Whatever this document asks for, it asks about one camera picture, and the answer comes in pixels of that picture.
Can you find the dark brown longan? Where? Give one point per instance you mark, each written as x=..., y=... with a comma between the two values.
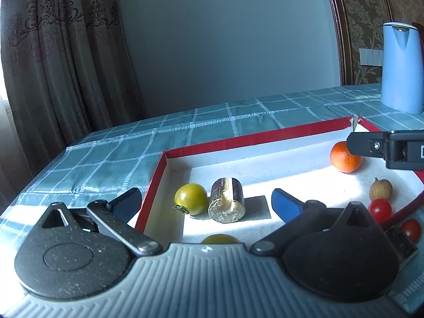
x=380, y=189

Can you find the teal plaid tablecloth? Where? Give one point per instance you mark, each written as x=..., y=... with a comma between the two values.
x=106, y=163

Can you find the red cherry tomato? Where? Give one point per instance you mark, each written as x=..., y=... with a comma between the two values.
x=412, y=229
x=380, y=209

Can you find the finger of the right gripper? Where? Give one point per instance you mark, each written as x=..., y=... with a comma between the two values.
x=367, y=144

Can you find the green tomato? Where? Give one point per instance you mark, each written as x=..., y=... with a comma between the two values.
x=220, y=239
x=191, y=199

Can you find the purple sugarcane piece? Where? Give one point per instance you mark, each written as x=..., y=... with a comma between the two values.
x=226, y=201

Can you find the brown patterned curtain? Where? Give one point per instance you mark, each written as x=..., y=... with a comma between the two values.
x=67, y=73

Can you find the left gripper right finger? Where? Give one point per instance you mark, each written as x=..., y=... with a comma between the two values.
x=300, y=218

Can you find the dark sugarcane piece right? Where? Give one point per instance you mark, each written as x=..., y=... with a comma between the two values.
x=404, y=246

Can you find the white wall switch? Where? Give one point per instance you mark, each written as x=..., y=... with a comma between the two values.
x=371, y=57

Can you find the orange tangerine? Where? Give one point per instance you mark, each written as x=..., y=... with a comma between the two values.
x=343, y=160

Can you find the red cardboard box tray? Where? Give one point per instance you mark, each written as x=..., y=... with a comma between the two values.
x=296, y=159

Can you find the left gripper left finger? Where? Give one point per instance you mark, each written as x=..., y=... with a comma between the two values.
x=112, y=220

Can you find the wooden headboard frame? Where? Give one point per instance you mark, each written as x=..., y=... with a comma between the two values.
x=358, y=25

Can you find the blue kettle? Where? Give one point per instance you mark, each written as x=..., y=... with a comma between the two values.
x=402, y=69

